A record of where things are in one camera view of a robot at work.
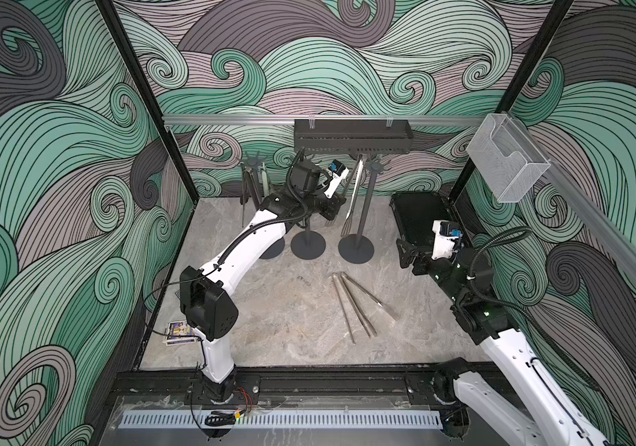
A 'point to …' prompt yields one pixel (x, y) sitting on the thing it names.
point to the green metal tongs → (264, 180)
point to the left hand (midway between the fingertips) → (343, 194)
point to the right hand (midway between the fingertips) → (410, 240)
